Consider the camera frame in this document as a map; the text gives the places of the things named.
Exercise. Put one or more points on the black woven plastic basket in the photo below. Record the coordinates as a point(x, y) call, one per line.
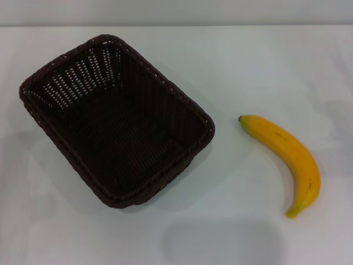
point(129, 143)

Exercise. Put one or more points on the yellow banana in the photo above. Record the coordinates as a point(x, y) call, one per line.
point(298, 157)

